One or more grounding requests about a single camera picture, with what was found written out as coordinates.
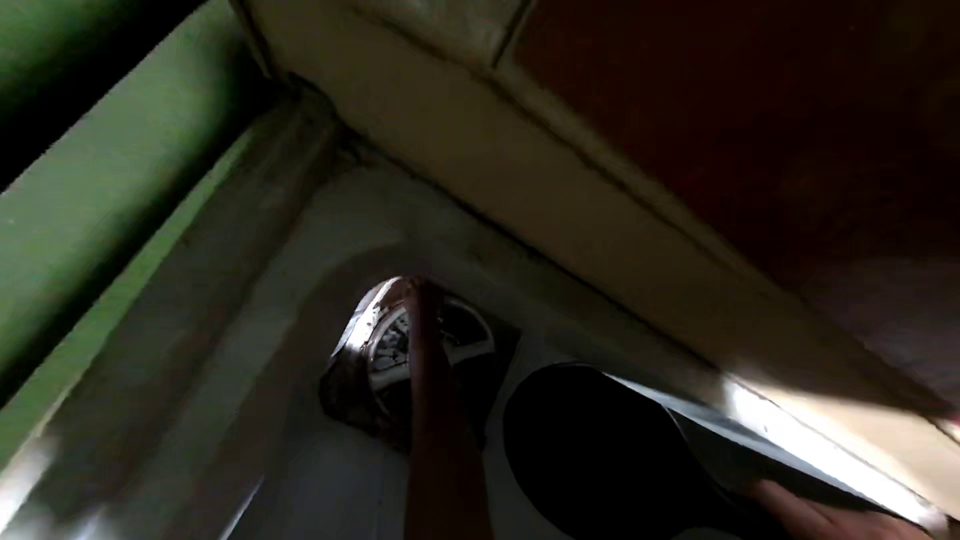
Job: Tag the person's left hand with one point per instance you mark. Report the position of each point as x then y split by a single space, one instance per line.
425 319

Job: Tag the green painted panel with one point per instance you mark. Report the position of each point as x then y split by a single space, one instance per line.
120 165

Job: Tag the person's left forearm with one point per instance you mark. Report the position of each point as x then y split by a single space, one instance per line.
445 465

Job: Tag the round metal stove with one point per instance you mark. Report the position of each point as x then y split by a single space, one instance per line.
352 382

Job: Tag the black frying pan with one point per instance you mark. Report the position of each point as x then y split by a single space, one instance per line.
600 450

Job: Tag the person's right fingers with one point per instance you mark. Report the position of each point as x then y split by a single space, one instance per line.
784 506

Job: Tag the person's right hand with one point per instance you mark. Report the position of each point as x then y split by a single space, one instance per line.
832 523

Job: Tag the dark red panel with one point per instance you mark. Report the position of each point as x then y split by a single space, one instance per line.
765 135

